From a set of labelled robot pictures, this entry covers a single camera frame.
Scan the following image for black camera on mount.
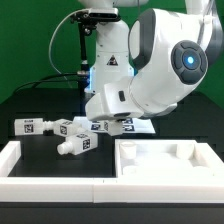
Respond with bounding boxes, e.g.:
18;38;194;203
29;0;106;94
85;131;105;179
70;8;120;23

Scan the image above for black cables on table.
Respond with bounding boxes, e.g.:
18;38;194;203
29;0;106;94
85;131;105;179
13;70;88;94

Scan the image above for grey camera cable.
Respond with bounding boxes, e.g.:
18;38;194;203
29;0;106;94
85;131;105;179
48;9;88;88

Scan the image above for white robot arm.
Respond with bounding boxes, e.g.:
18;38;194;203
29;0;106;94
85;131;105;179
80;0;224;121

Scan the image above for white square tabletop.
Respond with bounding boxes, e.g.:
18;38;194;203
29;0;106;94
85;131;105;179
115;139;224;180

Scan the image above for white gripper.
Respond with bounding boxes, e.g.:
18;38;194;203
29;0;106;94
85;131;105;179
85;77;146;121

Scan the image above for paper sheet with tags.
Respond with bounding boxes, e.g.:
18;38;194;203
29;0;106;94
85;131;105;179
73;116;155;134

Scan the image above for white U-shaped obstacle fence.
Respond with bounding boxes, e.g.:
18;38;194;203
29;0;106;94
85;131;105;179
0;141;224;203

